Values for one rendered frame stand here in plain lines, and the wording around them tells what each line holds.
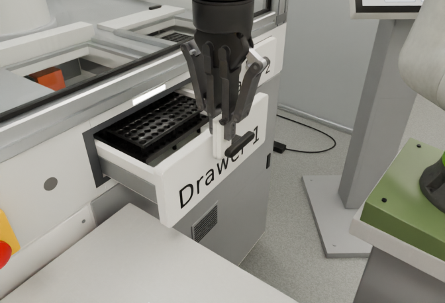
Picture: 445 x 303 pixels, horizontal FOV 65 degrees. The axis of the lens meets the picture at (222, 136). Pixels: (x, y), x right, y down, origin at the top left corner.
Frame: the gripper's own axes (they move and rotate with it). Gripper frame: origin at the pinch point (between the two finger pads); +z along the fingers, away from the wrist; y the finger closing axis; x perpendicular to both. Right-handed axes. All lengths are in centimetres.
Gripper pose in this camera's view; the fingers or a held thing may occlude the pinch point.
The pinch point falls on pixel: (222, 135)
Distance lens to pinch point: 52.6
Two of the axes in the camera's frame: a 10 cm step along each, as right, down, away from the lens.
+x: 5.8, -4.5, 6.8
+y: 8.2, 3.2, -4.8
